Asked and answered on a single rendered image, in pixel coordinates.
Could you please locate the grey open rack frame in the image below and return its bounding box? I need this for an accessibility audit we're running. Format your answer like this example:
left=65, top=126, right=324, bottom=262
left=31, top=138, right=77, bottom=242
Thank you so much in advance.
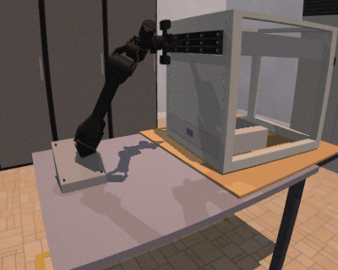
left=166, top=9, right=338, bottom=175

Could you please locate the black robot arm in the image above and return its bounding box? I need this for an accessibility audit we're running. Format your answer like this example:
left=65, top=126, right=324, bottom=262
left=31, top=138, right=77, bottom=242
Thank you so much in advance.
left=74, top=19, right=157, bottom=158

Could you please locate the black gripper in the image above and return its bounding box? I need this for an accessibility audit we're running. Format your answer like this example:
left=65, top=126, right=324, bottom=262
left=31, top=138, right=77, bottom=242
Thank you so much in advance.
left=150, top=19, right=183, bottom=65

